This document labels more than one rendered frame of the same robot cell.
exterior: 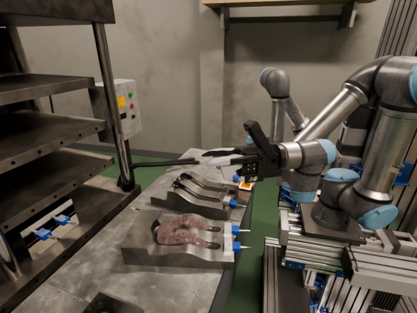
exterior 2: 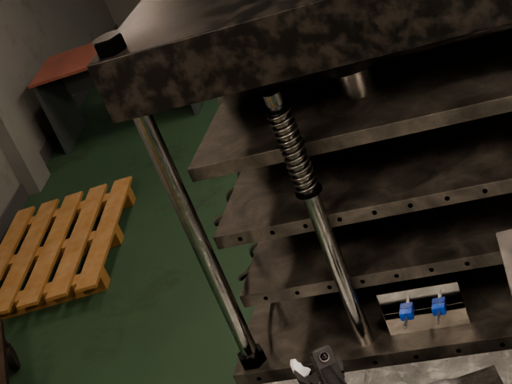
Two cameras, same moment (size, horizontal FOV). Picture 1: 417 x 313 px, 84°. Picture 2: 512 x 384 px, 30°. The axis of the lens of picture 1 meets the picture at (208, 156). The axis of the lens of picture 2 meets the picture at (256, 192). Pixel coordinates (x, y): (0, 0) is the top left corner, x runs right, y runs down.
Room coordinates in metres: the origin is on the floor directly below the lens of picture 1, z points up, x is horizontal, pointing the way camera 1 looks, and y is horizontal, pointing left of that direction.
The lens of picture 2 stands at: (0.63, -1.78, 2.77)
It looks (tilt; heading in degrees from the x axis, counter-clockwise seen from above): 26 degrees down; 92
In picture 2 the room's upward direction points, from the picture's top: 22 degrees counter-clockwise
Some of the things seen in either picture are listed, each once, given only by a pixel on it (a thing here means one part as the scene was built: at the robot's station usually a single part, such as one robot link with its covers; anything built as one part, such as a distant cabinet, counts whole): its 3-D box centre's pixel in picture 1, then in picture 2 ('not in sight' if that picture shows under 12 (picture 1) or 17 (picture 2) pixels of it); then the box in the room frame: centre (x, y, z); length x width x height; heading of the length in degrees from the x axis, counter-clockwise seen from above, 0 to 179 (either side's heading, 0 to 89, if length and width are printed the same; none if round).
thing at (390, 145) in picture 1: (386, 152); not in sight; (0.65, -0.55, 1.41); 0.15 x 0.12 x 0.55; 12
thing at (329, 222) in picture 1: (332, 208); not in sight; (0.78, -0.52, 1.09); 0.15 x 0.15 x 0.10
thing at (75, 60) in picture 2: not in sight; (122, 84); (-0.33, 5.97, 0.34); 1.26 x 0.65 x 0.67; 167
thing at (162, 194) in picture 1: (195, 192); not in sight; (1.22, 0.08, 0.87); 0.50 x 0.26 x 0.14; 69
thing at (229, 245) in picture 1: (237, 246); not in sight; (0.79, -0.14, 0.86); 0.13 x 0.05 x 0.05; 87
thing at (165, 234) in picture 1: (182, 229); not in sight; (0.86, 0.13, 0.90); 0.26 x 0.18 x 0.08; 87
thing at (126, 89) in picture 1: (128, 174); not in sight; (1.67, 0.66, 0.74); 0.30 x 0.22 x 1.47; 159
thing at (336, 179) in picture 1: (340, 186); not in sight; (0.77, -0.52, 1.20); 0.13 x 0.12 x 0.14; 12
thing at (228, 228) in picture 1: (236, 230); not in sight; (0.90, -0.15, 0.86); 0.13 x 0.05 x 0.05; 87
